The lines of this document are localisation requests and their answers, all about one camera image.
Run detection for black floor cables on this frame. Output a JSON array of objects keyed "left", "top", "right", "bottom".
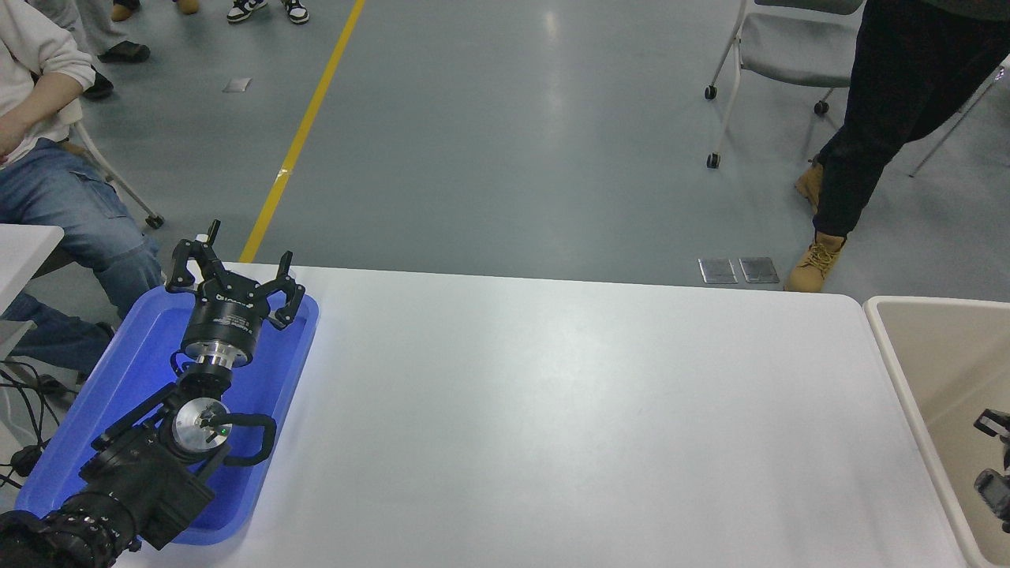
[{"left": 0, "top": 359, "right": 58, "bottom": 490}]

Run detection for white side table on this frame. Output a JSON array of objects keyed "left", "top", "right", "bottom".
[{"left": 0, "top": 224, "right": 64, "bottom": 360}]

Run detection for blue plastic tray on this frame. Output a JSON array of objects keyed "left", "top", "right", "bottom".
[{"left": 14, "top": 284, "right": 320, "bottom": 547}]

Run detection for grey seat wheeled chair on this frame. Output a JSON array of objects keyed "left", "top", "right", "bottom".
[{"left": 705, "top": 0, "right": 867, "bottom": 170}]

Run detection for white leg chair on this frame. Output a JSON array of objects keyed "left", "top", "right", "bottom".
[{"left": 907, "top": 55, "right": 1010, "bottom": 178}]

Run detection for white frame chair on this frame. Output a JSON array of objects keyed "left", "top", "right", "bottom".
[{"left": 67, "top": 99, "right": 165, "bottom": 230}]

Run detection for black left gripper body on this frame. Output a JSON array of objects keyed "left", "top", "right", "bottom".
[{"left": 181, "top": 282, "right": 275, "bottom": 354}]

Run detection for large pale bin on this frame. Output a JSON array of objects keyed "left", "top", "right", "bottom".
[{"left": 862, "top": 296, "right": 1010, "bottom": 568}]

